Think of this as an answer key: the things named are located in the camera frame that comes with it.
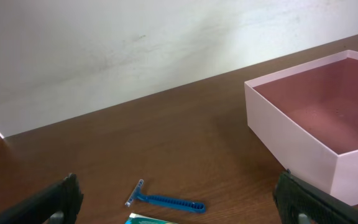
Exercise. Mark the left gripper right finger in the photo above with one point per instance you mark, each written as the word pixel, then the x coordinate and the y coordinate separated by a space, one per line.
pixel 300 202

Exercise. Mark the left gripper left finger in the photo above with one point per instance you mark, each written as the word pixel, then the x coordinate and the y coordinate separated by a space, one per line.
pixel 58 203

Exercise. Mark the green white toothpaste tube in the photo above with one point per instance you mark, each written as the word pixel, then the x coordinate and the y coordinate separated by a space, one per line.
pixel 140 219

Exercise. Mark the pink open cardboard box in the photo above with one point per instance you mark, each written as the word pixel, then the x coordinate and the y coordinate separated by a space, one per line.
pixel 307 117

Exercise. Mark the blue disposable razor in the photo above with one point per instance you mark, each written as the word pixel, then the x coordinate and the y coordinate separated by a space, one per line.
pixel 163 201

